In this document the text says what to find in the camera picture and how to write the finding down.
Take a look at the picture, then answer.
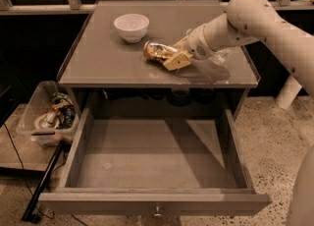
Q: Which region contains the clutter inside plastic bin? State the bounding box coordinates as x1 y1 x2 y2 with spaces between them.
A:
33 92 77 129

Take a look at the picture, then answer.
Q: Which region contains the clear plastic storage bin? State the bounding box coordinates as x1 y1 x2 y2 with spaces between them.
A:
17 81 79 146

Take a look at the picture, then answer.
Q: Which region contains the black metal stand leg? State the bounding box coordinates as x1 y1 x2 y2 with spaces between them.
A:
22 141 66 222

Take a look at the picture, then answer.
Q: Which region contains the open grey top drawer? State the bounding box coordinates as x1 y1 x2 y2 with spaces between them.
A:
39 109 271 217

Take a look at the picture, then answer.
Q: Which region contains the white ceramic bowl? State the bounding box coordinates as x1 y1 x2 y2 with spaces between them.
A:
114 14 149 43

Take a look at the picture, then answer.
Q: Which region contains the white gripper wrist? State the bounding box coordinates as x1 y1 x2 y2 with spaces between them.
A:
163 25 214 71

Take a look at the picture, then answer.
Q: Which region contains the grey cabinet with counter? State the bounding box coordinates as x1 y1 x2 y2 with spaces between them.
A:
57 0 259 109

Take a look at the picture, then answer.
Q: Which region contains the black cable on floor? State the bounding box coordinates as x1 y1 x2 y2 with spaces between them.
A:
2 123 89 226

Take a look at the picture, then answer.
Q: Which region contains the orange soda can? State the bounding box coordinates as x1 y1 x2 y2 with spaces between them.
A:
143 41 177 63

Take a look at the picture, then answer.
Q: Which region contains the metal drawer knob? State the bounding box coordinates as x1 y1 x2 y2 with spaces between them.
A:
152 206 162 218

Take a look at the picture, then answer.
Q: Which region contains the clear plastic water bottle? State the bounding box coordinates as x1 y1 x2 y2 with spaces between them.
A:
210 48 232 65

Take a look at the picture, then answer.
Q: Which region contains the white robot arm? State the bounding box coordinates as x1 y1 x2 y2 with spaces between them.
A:
175 0 314 226

